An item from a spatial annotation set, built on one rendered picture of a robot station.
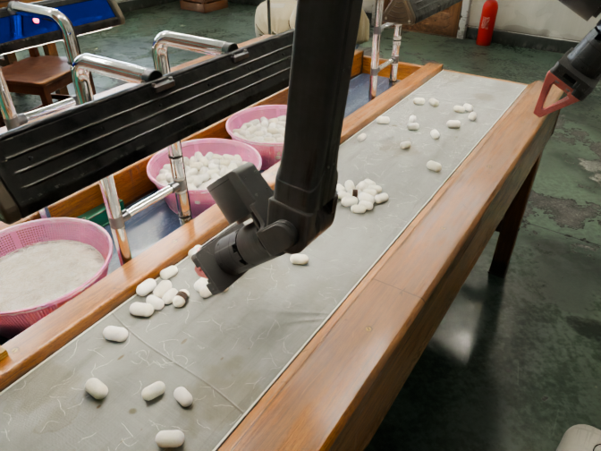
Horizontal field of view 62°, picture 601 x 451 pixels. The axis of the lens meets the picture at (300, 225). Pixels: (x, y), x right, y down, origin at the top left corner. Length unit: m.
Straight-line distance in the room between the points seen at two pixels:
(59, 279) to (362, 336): 0.54
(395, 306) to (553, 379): 1.11
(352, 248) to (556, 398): 1.03
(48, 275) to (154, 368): 0.32
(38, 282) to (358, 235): 0.59
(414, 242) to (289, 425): 0.44
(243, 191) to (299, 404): 0.28
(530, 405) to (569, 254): 0.87
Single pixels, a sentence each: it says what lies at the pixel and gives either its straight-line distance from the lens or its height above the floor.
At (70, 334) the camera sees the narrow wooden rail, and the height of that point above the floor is 0.75.
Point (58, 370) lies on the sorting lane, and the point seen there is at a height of 0.74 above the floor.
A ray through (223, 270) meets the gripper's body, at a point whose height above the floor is 0.86.
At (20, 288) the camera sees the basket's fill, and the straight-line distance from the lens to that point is 0.99.
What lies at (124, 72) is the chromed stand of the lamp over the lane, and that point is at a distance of 0.70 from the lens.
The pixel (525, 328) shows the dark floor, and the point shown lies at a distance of 1.99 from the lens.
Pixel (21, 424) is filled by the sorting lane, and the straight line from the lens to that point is 0.78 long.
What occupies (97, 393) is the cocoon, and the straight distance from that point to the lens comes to 0.75.
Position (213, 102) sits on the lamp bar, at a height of 1.07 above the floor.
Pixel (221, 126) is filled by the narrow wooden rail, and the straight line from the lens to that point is 1.44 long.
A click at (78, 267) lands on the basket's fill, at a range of 1.00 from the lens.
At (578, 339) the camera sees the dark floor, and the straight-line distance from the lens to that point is 2.03.
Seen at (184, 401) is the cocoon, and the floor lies 0.75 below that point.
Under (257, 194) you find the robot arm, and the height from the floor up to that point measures 0.99.
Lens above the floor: 1.31
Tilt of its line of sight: 35 degrees down
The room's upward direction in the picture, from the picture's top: straight up
